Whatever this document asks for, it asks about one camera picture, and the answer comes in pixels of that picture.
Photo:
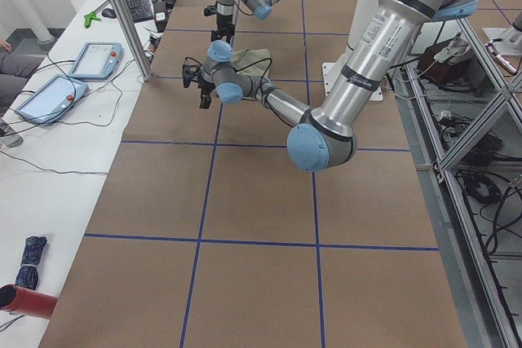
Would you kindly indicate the seated person in black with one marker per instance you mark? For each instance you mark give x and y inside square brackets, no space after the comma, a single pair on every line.
[16,70]

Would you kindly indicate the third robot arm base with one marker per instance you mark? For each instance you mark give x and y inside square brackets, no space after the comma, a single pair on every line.
[503,43]

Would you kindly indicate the aluminium frame post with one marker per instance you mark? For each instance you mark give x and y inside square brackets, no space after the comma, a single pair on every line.
[132,38]

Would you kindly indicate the far teach pendant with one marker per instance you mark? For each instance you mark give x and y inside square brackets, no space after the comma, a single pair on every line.
[97,61]

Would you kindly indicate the olive green long-sleeve shirt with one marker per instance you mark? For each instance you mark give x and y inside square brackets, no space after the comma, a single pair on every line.
[251,63]

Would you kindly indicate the near teach pendant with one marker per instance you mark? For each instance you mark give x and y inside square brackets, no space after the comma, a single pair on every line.
[49,103]

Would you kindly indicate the dark rolled cloth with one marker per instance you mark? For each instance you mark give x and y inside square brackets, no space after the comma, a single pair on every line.
[27,276]

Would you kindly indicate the red cylinder bottle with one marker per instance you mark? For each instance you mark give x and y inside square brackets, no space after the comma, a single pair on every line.
[23,301]

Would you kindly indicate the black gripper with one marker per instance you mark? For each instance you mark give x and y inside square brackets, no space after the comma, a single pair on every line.
[223,22]
[205,87]

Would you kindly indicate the black computer mouse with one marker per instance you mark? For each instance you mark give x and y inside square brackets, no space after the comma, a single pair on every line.
[108,13]

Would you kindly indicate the green plastic tool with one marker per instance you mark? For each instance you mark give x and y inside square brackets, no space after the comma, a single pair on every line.
[89,18]

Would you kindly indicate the teach pendant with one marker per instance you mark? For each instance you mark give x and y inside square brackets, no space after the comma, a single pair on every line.
[49,103]
[97,61]

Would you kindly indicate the black computer keyboard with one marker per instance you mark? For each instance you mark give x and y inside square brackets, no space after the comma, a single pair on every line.
[140,10]

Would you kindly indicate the brown box under frame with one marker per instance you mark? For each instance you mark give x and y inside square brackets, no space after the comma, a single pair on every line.
[446,65]

